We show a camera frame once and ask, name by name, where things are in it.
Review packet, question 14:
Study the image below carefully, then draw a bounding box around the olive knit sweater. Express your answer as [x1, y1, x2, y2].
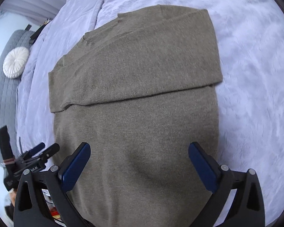
[48, 5, 223, 226]

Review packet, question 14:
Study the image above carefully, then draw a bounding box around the lavender plush bed blanket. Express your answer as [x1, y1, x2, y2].
[17, 0, 284, 223]

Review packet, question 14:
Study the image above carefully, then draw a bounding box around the grey quilted bench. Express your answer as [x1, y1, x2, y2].
[0, 30, 34, 167]

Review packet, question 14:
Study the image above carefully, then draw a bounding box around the white round tufted cushion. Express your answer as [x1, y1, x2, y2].
[2, 47, 30, 79]

